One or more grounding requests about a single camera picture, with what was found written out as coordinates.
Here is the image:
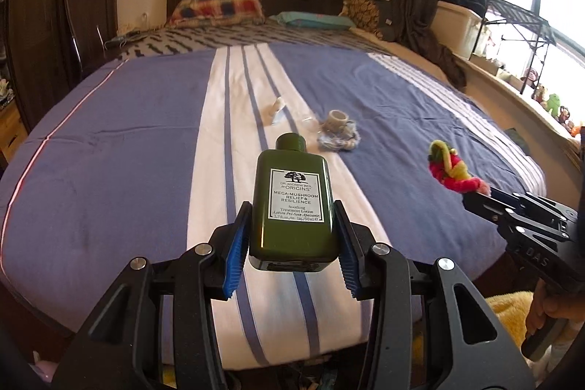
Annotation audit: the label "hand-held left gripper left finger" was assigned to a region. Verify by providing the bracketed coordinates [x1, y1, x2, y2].
[50, 200, 252, 390]

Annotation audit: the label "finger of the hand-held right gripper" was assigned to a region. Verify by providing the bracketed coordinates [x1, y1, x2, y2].
[461, 197, 572, 245]
[489, 186, 574, 223]

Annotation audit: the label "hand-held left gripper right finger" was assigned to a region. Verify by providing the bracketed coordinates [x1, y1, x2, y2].
[333, 199, 535, 390]

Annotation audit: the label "green lotion bottle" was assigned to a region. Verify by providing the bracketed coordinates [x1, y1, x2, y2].
[248, 133, 341, 273]

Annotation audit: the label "colourful pipe cleaner toy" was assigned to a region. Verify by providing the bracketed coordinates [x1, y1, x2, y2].
[427, 139, 491, 195]

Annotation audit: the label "person's right hand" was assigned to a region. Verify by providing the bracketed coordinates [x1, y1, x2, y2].
[525, 280, 579, 332]

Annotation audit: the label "yellow fluffy mat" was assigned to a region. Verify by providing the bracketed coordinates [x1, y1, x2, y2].
[484, 289, 535, 349]

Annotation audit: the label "dark green cloth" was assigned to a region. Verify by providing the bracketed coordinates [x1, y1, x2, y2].
[505, 127, 533, 155]

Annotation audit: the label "green frog plush toy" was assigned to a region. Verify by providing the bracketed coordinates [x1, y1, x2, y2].
[546, 92, 565, 117]

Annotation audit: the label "blue white scrunchie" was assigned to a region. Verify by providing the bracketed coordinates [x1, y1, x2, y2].
[317, 121, 362, 151]

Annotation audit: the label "blue white striped blanket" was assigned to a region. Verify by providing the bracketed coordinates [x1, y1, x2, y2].
[0, 40, 547, 372]

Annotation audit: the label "white tape roll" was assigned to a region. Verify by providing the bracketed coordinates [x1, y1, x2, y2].
[325, 109, 352, 130]

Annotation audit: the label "black drying rack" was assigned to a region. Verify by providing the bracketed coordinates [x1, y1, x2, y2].
[471, 0, 556, 94]

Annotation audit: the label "white storage box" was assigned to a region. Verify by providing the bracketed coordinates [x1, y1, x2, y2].
[436, 1, 485, 59]

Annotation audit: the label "grey zebra striped sheet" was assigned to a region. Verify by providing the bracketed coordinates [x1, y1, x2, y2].
[105, 22, 398, 62]

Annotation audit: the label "grey green cushion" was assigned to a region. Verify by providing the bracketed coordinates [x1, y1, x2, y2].
[375, 0, 404, 43]

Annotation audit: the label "teal pillow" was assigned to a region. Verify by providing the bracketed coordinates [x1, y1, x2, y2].
[269, 11, 357, 31]

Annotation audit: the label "plaid pillow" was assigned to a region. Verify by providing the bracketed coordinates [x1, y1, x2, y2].
[165, 0, 267, 27]

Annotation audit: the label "brown patterned cushion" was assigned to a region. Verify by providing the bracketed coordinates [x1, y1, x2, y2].
[340, 0, 394, 37]

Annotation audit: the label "dark wooden wardrobe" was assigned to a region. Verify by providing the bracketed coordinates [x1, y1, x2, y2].
[0, 0, 124, 135]

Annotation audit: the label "tangled cables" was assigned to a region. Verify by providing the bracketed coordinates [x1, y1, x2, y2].
[105, 29, 147, 48]

